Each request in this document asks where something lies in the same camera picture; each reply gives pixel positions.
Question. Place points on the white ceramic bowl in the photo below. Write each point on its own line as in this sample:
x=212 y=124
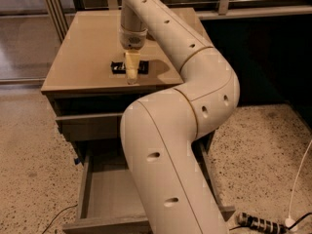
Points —
x=149 y=36

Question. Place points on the white wall plug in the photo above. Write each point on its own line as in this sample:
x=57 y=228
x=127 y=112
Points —
x=290 y=223

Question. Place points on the closed grey top drawer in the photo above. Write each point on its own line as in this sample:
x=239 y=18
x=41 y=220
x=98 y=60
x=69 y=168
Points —
x=89 y=126

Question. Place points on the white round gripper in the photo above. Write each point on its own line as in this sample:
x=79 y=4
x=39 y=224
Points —
x=133 y=40

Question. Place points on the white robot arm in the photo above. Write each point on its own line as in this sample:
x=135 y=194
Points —
x=157 y=130

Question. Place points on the black rxbar chocolate wrapper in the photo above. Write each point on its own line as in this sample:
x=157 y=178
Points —
x=120 y=67

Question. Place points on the black power strip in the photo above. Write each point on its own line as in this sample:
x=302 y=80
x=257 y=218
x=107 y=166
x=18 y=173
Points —
x=259 y=224

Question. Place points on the grey drawer cabinet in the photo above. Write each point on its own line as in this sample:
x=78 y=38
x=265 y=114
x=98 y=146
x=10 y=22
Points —
x=80 y=80

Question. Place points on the open grey middle drawer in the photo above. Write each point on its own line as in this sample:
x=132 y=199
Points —
x=108 y=200

